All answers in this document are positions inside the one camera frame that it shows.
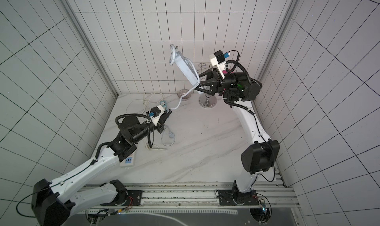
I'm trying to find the striped small bowl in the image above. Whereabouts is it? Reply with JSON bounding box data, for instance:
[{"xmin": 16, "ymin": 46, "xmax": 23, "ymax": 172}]
[{"xmin": 177, "ymin": 89, "xmax": 192, "ymax": 101}]

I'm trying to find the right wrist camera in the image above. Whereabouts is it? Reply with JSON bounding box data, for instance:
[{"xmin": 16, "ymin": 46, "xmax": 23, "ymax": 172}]
[{"xmin": 209, "ymin": 50, "xmax": 230, "ymax": 79}]

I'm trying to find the light grey power strip cord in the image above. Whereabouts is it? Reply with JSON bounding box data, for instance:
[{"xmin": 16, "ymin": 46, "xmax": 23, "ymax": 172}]
[{"xmin": 160, "ymin": 44, "xmax": 201, "ymax": 147}]

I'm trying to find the teal power strip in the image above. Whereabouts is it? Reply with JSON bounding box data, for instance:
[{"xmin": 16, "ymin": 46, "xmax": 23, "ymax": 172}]
[{"xmin": 160, "ymin": 100, "xmax": 168, "ymax": 110}]

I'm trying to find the aluminium mounting rail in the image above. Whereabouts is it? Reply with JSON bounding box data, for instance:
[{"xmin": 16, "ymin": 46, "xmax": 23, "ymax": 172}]
[{"xmin": 60, "ymin": 182, "xmax": 300, "ymax": 210}]

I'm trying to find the chrome glass holder stand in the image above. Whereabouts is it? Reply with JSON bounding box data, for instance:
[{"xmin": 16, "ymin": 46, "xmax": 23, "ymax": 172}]
[{"xmin": 199, "ymin": 65, "xmax": 217, "ymax": 108}]

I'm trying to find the white multicolour power strip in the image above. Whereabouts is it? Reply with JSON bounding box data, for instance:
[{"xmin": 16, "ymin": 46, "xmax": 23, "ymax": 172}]
[{"xmin": 119, "ymin": 153, "xmax": 136, "ymax": 168}]

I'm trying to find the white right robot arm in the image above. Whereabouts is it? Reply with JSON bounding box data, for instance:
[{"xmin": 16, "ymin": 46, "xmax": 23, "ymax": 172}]
[{"xmin": 197, "ymin": 70, "xmax": 280, "ymax": 208}]

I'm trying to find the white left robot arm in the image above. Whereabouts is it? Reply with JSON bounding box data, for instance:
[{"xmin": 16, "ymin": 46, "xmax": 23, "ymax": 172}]
[{"xmin": 31, "ymin": 105, "xmax": 172, "ymax": 226}]

